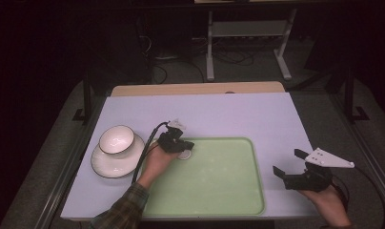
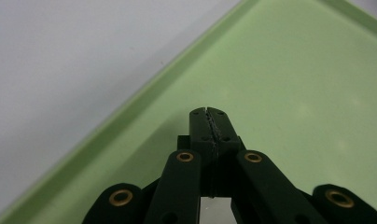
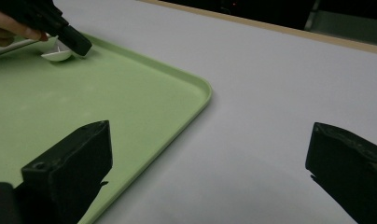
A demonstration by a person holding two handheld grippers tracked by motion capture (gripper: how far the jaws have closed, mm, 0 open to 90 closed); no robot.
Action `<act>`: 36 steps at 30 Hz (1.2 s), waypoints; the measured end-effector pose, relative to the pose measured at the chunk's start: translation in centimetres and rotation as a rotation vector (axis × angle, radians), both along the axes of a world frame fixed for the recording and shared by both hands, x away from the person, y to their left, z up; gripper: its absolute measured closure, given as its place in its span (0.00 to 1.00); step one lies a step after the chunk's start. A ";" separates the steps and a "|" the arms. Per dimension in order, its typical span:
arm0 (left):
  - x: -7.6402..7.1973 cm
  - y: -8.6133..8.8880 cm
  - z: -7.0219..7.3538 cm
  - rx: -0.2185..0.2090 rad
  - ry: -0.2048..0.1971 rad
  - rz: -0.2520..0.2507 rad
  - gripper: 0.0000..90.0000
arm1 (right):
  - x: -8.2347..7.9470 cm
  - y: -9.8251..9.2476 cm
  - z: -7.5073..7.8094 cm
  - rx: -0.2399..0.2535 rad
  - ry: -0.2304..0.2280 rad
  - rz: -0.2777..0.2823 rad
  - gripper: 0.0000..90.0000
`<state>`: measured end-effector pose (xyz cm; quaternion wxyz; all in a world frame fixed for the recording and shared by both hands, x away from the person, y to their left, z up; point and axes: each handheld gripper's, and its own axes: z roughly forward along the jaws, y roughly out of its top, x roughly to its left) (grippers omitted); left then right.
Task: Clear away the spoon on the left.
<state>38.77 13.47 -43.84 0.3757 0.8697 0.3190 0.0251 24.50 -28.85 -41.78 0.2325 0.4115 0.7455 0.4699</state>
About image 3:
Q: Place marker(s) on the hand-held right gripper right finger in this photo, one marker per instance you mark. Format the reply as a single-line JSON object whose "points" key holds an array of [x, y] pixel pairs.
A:
{"points": [[351, 168]]}

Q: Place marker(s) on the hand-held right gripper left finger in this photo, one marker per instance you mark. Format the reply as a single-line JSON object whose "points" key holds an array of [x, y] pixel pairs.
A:
{"points": [[68, 168]]}

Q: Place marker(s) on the white chopstick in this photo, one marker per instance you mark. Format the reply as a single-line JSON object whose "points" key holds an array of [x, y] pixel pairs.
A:
{"points": [[57, 56]]}

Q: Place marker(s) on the green plastic tray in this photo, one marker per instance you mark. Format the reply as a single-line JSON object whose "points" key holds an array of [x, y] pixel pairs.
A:
{"points": [[84, 93]]}

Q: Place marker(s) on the white metal stand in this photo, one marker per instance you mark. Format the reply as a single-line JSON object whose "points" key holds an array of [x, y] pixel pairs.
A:
{"points": [[312, 14]]}

